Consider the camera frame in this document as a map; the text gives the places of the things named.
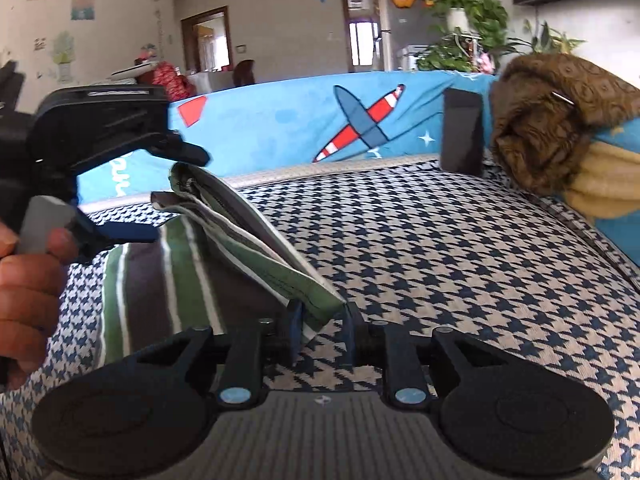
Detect bright wooden doorway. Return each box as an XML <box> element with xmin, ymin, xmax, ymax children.
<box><xmin>341</xmin><ymin>0</ymin><xmax>382</xmax><ymax>74</ymax></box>

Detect red floral cloth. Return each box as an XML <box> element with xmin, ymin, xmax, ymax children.
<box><xmin>149</xmin><ymin>60</ymin><xmax>197</xmax><ymax>102</ymax></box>

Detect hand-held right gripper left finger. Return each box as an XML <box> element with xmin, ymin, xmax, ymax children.
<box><xmin>135</xmin><ymin>302</ymin><xmax>305</xmax><ymax>407</ymax></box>

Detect houndstooth sofa seat mat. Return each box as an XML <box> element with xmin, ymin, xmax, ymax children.
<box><xmin>0</xmin><ymin>155</ymin><xmax>640</xmax><ymax>480</ymax></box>

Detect green plant wall sticker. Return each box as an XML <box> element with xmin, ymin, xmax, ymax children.
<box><xmin>51</xmin><ymin>30</ymin><xmax>77</xmax><ymax>84</ymax></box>

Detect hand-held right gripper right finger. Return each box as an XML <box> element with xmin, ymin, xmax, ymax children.
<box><xmin>344</xmin><ymin>302</ymin><xmax>506</xmax><ymax>407</ymax></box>

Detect potted green vine plant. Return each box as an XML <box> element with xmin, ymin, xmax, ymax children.
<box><xmin>432</xmin><ymin>0</ymin><xmax>521</xmax><ymax>57</ymax></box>
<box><xmin>416</xmin><ymin>35</ymin><xmax>482</xmax><ymax>74</ymax></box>

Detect white appliance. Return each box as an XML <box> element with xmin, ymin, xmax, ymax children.
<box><xmin>395</xmin><ymin>46</ymin><xmax>431</xmax><ymax>72</ymax></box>

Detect green brown striped shirt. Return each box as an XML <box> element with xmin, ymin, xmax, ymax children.
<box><xmin>97</xmin><ymin>162</ymin><xmax>348</xmax><ymax>376</ymax></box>

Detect dim wooden doorway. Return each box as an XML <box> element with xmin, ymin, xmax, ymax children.
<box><xmin>180</xmin><ymin>6</ymin><xmax>234</xmax><ymax>74</ymax></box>

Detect black box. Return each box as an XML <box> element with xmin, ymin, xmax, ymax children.
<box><xmin>442</xmin><ymin>87</ymin><xmax>485</xmax><ymax>177</ymax></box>

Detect silver fridge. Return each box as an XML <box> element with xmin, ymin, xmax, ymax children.
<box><xmin>384</xmin><ymin>0</ymin><xmax>453</xmax><ymax>72</ymax></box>

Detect yellow cloth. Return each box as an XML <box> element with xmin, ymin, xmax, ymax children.
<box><xmin>564</xmin><ymin>140</ymin><xmax>640</xmax><ymax>221</ymax></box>

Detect dark wooden chair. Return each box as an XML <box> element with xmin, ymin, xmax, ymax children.
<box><xmin>232</xmin><ymin>59</ymin><xmax>257</xmax><ymax>89</ymax></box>

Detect brown fuzzy cloth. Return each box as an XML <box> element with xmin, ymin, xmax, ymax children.
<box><xmin>489</xmin><ymin>52</ymin><xmax>640</xmax><ymax>197</ymax></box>

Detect table with white cloth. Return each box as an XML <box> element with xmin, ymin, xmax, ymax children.
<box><xmin>192</xmin><ymin>71</ymin><xmax>236</xmax><ymax>93</ymax></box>

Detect white flat board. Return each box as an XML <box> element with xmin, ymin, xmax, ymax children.
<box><xmin>110</xmin><ymin>62</ymin><xmax>157</xmax><ymax>81</ymax></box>

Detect long leaf green plant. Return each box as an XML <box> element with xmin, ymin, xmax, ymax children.
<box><xmin>522</xmin><ymin>20</ymin><xmax>587</xmax><ymax>57</ymax></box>

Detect blue printed sofa cover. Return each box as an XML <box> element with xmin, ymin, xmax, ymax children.
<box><xmin>77</xmin><ymin>70</ymin><xmax>640</xmax><ymax>291</ymax></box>

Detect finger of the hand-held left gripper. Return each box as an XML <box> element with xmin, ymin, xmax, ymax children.
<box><xmin>150</xmin><ymin>132</ymin><xmax>210</xmax><ymax>167</ymax></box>
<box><xmin>75</xmin><ymin>224</ymin><xmax>160</xmax><ymax>265</ymax></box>

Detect person's left hand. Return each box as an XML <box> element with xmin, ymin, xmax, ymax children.
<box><xmin>0</xmin><ymin>222</ymin><xmax>80</xmax><ymax>391</ymax></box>

